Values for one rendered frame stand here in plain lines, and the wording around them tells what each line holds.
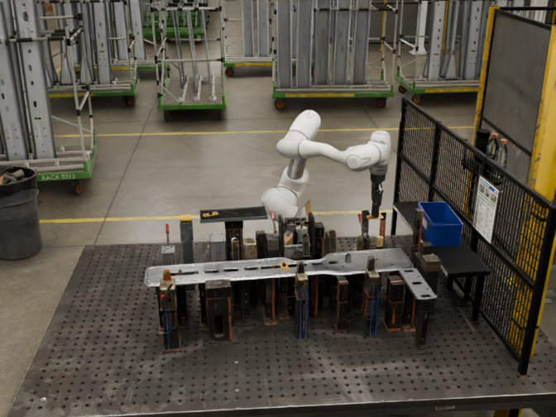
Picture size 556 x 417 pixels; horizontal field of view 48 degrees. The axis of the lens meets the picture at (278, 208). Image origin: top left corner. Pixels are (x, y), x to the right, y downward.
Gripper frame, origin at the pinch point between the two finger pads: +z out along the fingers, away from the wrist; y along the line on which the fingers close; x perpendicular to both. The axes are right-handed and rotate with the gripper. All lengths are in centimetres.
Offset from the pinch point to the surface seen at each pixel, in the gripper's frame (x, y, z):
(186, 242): -96, -31, 27
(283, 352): -52, 33, 59
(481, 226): 54, 10, 8
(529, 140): 162, -137, 15
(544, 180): 57, 50, -33
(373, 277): -6.8, 25.0, 24.5
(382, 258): 6.0, 0.0, 28.6
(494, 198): 54, 18, -11
